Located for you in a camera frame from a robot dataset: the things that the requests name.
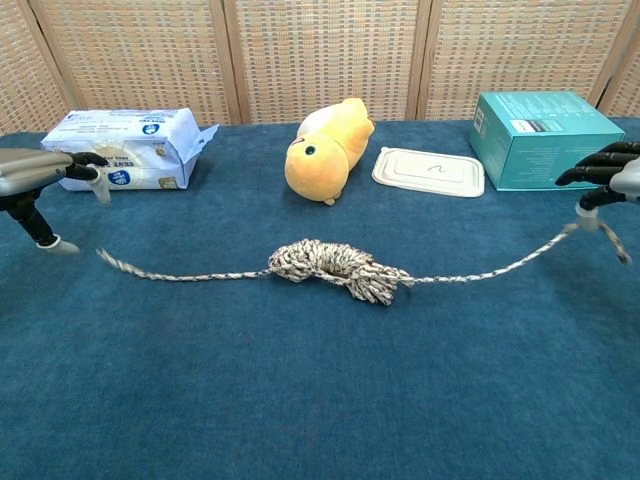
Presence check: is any teal cardboard box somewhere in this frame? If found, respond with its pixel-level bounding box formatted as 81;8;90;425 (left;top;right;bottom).
468;90;626;193

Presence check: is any woven rattan folding screen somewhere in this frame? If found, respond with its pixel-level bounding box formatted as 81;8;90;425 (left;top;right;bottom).
0;0;640;137

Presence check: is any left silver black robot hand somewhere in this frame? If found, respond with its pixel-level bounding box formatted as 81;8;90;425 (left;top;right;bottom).
0;147;112;255

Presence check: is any teal table cloth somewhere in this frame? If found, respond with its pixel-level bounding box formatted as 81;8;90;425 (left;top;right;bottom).
0;117;640;480

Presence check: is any yellow plush duck toy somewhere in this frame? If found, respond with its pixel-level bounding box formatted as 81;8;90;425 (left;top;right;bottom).
284;97;377;207

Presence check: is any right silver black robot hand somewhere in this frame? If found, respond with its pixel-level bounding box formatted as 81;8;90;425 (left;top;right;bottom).
554;141;640;234

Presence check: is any white blue braided rope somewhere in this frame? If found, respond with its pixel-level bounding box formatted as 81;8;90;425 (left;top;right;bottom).
95;222;632;307

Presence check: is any cream flat container lid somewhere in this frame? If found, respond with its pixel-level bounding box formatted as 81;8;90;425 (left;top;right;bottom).
371;146;487;199

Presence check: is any blue white tissue pack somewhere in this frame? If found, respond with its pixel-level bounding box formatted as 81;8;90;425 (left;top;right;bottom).
40;107;220;193

